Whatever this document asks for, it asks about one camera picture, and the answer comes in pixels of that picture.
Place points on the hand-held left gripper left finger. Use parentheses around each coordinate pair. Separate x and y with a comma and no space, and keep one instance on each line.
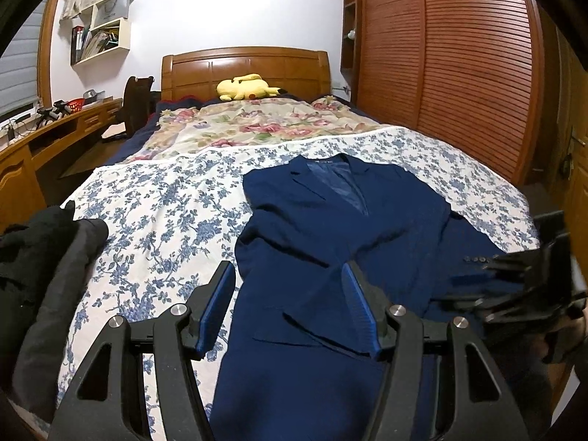
(216,303)

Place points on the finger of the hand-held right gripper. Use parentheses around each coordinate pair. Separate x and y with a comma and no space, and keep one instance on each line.
(514,264)
(487,305)

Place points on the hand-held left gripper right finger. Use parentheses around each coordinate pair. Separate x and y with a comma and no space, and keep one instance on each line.
(363,312)

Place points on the navy blue blazer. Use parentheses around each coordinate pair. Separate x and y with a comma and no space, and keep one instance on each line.
(298,248)

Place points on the wooden door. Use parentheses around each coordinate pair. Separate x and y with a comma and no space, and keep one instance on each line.
(574,170)

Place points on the blue floral bed sheet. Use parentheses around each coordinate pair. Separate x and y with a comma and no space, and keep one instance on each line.
(161,220)

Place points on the dark grey garment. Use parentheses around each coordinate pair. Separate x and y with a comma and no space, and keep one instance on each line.
(50,330)

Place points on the pink floral quilt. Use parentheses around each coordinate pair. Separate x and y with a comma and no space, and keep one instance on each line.
(257,124)

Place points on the wooden louvred wardrobe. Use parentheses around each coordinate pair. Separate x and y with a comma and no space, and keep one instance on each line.
(459,78)

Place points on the dark wooden chair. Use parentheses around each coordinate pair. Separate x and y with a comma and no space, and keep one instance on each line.
(138,101)

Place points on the yellow plush toy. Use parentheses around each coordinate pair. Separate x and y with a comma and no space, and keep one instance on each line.
(243,87)

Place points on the wooden desk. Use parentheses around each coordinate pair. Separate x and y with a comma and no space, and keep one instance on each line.
(18,174)

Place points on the silver metal object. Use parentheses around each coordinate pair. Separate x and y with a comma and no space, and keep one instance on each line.
(94,95)

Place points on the wooden headboard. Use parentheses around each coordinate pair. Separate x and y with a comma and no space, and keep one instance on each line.
(275,66)

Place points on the red basket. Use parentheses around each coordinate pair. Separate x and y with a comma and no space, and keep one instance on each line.
(76,103)

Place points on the black gadget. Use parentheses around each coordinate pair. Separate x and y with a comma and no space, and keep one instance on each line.
(53,110)

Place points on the stack of papers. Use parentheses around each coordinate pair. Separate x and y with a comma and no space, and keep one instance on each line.
(103,39)

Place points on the row of binders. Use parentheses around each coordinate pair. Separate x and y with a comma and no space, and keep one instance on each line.
(77,45)

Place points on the grey window blind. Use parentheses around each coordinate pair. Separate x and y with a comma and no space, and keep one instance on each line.
(23,64)

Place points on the grey paper bag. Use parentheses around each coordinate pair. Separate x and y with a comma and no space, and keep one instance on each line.
(110,9)

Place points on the white wall shelf unit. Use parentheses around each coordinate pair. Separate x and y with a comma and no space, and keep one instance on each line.
(125,32)

